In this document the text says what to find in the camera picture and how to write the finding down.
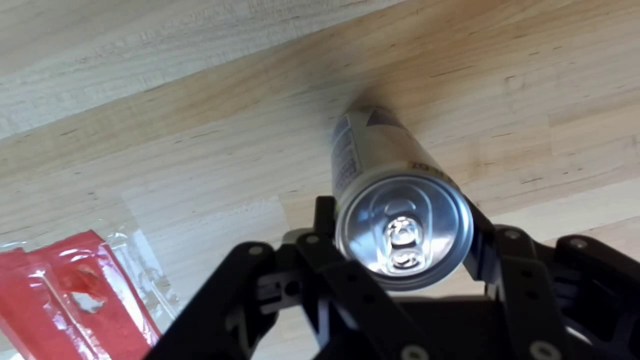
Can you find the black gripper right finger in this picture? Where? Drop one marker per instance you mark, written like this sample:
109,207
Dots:
560,293

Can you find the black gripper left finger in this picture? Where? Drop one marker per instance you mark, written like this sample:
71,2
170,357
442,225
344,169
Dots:
312,293

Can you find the silver drink can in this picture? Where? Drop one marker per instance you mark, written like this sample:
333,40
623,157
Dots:
400,220

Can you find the red packet in clear wrapper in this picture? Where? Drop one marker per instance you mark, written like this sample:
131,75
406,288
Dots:
73,300

